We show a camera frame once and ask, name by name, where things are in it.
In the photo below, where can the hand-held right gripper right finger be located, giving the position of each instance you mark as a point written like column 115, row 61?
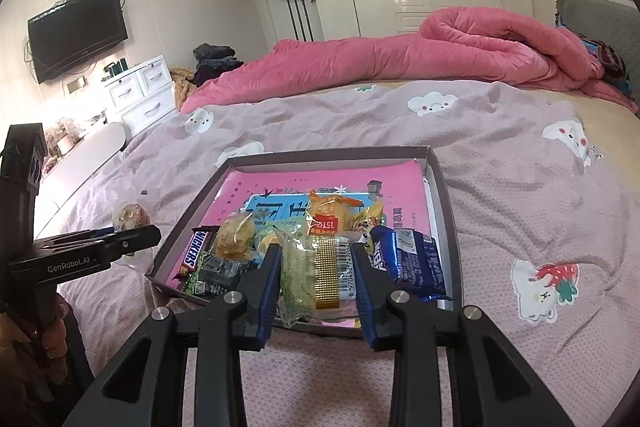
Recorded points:
column 365, row 302

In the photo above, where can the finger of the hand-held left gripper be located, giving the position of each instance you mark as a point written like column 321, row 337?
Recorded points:
column 100, row 232
column 135, row 241

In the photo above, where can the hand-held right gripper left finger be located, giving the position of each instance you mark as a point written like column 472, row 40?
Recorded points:
column 267, row 302

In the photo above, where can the yellow-green clear snack packet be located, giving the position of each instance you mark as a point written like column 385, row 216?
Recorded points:
column 315, row 277

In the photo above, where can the dark green pea packet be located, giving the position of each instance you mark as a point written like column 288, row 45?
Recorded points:
column 215, row 277

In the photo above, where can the blue cookie packet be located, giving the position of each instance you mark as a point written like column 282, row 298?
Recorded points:
column 410, row 262

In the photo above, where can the brown chocolate bar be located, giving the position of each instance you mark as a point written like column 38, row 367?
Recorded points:
column 196, row 252

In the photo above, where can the clear crispy cake packet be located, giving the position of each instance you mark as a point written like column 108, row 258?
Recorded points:
column 232, row 237

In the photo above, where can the yellow cartoon snack packet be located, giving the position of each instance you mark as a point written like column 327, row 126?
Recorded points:
column 367, row 219

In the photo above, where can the orange bread packet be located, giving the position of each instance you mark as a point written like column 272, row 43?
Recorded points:
column 325, row 217

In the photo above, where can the grey shallow cardboard tray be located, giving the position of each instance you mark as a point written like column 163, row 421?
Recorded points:
column 441, row 217

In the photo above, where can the round pastry packet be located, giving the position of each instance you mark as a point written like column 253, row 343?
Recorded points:
column 129, row 217

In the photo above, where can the white rounded desk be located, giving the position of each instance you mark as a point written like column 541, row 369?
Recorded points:
column 85, row 157

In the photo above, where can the pink book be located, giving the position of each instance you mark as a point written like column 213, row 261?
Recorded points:
column 280, row 182

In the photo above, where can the white drawer cabinet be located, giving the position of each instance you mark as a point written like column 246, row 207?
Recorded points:
column 142, row 94

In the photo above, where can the brown fuzzy blanket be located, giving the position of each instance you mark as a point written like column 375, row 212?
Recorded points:
column 182, row 89

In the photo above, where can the purple printed bed sheet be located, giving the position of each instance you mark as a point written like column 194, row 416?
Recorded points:
column 500, row 167

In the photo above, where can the pile of dark clothes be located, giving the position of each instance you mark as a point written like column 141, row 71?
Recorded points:
column 215, row 62

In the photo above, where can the pink quilt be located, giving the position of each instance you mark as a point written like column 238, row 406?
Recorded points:
column 375, row 57

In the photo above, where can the beige bed sheet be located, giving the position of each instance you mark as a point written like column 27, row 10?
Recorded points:
column 615, row 132

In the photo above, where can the colourful folded clothes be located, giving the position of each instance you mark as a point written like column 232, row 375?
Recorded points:
column 610, row 57

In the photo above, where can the grey padded headboard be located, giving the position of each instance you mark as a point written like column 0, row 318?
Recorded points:
column 590, row 12

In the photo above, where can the wall power outlet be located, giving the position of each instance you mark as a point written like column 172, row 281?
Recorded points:
column 77, row 83

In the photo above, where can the black wall television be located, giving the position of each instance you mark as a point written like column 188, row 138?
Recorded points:
column 77, row 34

